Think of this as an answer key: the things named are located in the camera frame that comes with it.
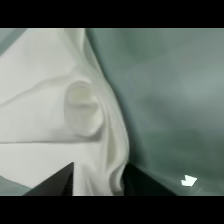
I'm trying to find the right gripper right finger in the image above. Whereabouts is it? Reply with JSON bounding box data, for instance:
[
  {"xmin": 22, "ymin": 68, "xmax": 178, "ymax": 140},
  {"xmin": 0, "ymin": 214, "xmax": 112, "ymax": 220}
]
[{"xmin": 121, "ymin": 162, "xmax": 178, "ymax": 197}]

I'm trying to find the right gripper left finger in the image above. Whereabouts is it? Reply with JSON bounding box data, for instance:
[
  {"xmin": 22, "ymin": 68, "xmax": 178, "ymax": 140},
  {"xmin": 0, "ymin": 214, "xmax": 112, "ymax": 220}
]
[{"xmin": 22, "ymin": 161, "xmax": 75, "ymax": 197}]

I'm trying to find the white shirt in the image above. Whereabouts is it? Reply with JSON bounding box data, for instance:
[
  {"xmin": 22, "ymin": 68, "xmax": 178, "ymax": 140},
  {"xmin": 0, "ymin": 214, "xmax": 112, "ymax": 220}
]
[{"xmin": 0, "ymin": 28, "xmax": 132, "ymax": 197}]

